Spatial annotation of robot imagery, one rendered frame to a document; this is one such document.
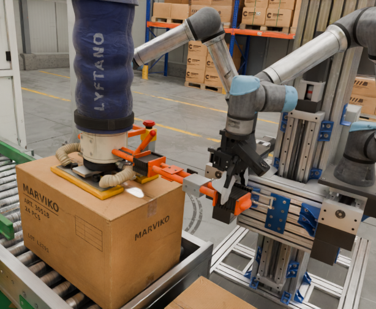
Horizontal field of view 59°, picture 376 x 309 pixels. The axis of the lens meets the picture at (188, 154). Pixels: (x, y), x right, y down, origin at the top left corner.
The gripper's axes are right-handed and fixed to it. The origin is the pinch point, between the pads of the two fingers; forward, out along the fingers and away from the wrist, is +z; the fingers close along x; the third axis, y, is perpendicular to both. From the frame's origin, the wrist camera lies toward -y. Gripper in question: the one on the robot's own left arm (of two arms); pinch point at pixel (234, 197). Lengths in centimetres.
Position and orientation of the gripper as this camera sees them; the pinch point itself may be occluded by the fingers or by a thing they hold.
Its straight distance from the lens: 101.9
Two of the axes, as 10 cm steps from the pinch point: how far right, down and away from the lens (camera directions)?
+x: -6.1, 2.3, -7.6
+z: -0.9, 9.3, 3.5
